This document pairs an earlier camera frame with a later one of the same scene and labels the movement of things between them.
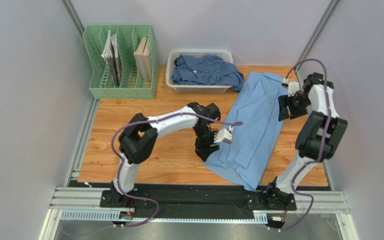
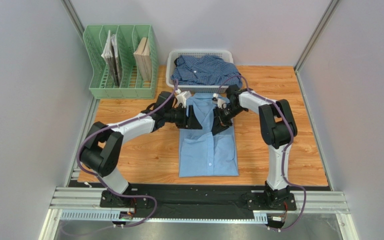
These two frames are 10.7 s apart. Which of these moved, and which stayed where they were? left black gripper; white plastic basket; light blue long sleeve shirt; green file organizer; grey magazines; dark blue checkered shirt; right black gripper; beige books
Moved: light blue long sleeve shirt; left black gripper; right black gripper
Stayed: green file organizer; white plastic basket; grey magazines; dark blue checkered shirt; beige books
